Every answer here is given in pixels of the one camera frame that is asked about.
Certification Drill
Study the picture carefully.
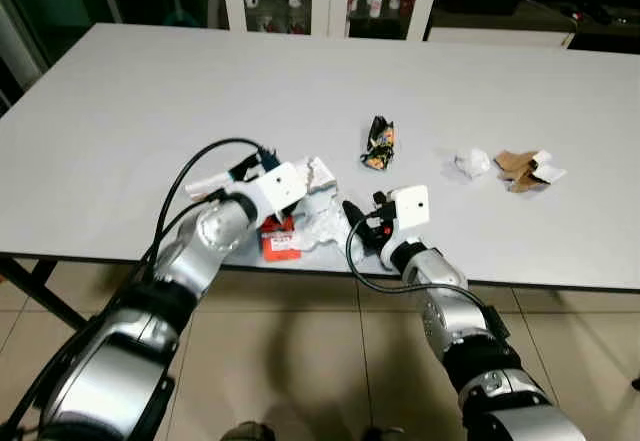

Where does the white and red carton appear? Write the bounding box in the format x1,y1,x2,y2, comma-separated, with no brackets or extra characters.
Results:
258,156,337,263

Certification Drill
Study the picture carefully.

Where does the white plastic bag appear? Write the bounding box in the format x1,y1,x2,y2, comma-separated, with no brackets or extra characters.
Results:
296,193,353,253

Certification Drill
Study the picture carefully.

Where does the black snack wrapper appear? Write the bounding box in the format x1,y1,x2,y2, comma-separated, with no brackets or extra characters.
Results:
361,116,397,172

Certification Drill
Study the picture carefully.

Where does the white rolled paper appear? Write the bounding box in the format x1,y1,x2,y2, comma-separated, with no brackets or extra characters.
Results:
183,169,241,200

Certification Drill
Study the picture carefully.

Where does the white crumpled tissue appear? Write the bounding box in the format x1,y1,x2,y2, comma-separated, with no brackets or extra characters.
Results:
454,149,493,180

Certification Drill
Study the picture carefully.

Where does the brown torn cardboard piece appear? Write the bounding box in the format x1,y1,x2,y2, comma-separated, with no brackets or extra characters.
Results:
494,149,567,194

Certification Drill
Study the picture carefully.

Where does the grey folding table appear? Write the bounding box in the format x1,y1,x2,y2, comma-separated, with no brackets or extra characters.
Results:
0,23,640,330

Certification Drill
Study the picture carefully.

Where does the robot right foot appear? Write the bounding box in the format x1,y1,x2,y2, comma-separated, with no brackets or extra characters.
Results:
362,425,406,441

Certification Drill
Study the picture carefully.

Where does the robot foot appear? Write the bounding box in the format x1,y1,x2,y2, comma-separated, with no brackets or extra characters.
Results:
362,425,406,441
222,421,276,441

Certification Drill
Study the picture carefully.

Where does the white glass-door cabinet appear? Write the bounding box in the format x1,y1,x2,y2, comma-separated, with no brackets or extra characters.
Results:
215,0,446,42

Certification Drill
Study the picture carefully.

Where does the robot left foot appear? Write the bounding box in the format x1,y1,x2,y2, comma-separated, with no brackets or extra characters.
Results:
222,421,276,441

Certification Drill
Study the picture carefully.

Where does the white low drawer unit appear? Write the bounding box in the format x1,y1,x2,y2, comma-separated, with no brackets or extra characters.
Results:
428,26,578,50

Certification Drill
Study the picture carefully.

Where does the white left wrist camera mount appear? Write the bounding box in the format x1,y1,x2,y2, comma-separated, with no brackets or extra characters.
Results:
243,161,307,218

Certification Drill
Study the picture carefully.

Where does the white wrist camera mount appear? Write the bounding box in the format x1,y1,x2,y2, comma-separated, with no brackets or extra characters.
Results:
386,185,432,245
243,161,307,218

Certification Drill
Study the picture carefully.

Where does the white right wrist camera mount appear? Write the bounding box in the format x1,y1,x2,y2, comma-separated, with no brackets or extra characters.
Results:
386,185,432,245

